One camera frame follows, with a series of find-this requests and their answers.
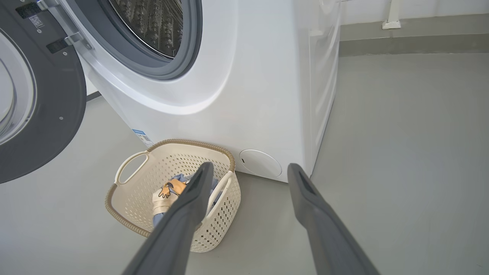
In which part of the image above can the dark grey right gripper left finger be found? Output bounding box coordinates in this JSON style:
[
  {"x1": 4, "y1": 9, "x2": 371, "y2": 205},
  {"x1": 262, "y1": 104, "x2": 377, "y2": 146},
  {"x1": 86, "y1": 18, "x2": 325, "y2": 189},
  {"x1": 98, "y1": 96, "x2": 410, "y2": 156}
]
[{"x1": 122, "y1": 162, "x2": 214, "y2": 275}]

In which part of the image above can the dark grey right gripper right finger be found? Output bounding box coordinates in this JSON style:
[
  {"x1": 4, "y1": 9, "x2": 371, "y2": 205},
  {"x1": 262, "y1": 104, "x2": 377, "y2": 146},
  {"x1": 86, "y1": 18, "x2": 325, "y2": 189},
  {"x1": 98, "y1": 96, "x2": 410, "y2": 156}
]
[{"x1": 287, "y1": 163, "x2": 379, "y2": 275}]

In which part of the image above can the stainless steel washing machine drum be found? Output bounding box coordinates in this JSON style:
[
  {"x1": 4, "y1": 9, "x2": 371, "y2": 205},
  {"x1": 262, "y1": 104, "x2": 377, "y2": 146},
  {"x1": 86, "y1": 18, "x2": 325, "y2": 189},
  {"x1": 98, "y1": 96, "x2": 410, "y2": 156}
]
[{"x1": 109, "y1": 0, "x2": 184, "y2": 58}]

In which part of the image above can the cream perforated laundry basket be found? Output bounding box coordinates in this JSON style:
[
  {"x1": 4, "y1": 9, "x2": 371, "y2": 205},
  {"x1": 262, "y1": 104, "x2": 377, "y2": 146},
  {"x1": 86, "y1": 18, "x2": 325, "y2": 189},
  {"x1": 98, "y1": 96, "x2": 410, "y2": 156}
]
[{"x1": 105, "y1": 139, "x2": 242, "y2": 253}]

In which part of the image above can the metal door hinge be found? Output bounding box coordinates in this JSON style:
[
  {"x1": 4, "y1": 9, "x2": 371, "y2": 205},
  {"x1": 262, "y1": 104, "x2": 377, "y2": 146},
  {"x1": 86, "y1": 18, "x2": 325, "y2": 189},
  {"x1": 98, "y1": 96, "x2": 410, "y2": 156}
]
[{"x1": 36, "y1": 0, "x2": 94, "y2": 52}]

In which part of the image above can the round white filter cover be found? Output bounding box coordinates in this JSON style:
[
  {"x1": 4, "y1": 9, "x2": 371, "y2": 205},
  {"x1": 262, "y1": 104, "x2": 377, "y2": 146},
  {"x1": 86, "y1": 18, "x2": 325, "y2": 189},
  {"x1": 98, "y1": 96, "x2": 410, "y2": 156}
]
[{"x1": 239, "y1": 149, "x2": 282, "y2": 178}]

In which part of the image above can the black round glass washer door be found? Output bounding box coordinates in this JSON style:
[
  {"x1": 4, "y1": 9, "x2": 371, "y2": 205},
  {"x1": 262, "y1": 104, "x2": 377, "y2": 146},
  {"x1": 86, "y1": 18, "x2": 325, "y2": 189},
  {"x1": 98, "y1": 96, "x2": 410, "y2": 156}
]
[{"x1": 0, "y1": 0, "x2": 87, "y2": 184}]

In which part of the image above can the blue printed garment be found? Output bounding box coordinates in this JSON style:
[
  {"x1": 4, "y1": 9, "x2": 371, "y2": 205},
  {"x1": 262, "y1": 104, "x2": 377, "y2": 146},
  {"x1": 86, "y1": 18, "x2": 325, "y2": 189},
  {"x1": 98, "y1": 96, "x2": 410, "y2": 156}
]
[{"x1": 153, "y1": 174, "x2": 220, "y2": 228}]

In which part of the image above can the white front-load washing machine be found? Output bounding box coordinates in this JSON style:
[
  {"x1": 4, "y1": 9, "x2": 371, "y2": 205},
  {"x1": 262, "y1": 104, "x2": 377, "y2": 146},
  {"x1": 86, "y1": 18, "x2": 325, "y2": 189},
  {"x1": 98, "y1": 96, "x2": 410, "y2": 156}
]
[{"x1": 57, "y1": 0, "x2": 342, "y2": 183}]

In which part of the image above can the blue energy label sticker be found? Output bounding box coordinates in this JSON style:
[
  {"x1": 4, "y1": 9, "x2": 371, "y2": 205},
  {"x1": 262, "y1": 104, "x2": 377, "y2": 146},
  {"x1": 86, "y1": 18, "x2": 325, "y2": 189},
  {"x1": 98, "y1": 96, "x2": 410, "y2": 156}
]
[{"x1": 132, "y1": 129, "x2": 154, "y2": 148}]

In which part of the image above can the cream printed garment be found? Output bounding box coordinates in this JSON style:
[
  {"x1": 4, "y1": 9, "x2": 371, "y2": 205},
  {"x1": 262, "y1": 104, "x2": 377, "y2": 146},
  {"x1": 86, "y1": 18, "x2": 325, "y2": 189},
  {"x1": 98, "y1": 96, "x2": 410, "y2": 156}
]
[{"x1": 152, "y1": 180, "x2": 188, "y2": 215}]

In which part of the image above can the white post base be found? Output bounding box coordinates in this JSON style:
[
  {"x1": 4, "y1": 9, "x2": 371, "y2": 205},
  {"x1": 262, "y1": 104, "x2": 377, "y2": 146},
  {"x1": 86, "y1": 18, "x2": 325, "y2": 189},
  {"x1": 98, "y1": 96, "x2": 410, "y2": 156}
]
[{"x1": 382, "y1": 0, "x2": 402, "y2": 30}]

